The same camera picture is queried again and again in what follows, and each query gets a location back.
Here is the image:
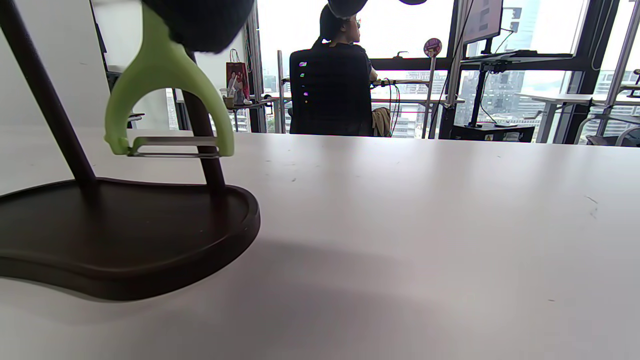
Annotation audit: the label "person's right hand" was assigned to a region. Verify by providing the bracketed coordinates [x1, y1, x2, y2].
[141, 0, 256, 54]

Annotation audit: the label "green vegetable scraper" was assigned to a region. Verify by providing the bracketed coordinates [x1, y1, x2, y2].
[104, 2, 235, 158]

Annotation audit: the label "dark wooden key rack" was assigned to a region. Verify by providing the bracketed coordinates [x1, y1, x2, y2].
[0, 0, 261, 302]

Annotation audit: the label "red printed gift bag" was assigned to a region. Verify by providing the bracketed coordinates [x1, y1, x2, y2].
[226, 48, 251, 106]

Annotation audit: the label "black office chair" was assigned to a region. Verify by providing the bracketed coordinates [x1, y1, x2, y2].
[288, 47, 375, 137]

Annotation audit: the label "beige garment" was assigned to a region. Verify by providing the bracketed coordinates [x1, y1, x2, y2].
[371, 107, 392, 137]

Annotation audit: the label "white desk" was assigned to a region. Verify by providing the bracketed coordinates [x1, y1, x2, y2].
[515, 91, 640, 145]
[370, 77, 466, 141]

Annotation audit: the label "round pink sign on pole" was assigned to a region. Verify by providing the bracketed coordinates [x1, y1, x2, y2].
[420, 38, 443, 140]

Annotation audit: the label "computer monitor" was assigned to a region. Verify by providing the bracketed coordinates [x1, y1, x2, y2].
[462, 0, 505, 46]

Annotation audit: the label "black monitor stand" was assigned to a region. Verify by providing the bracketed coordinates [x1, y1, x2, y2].
[467, 62, 490, 128]

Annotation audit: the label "dark raised platform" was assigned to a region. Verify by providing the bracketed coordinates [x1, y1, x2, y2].
[460, 50, 575, 66]

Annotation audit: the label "black hanging cables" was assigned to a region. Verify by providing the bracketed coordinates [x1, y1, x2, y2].
[372, 77, 402, 137]

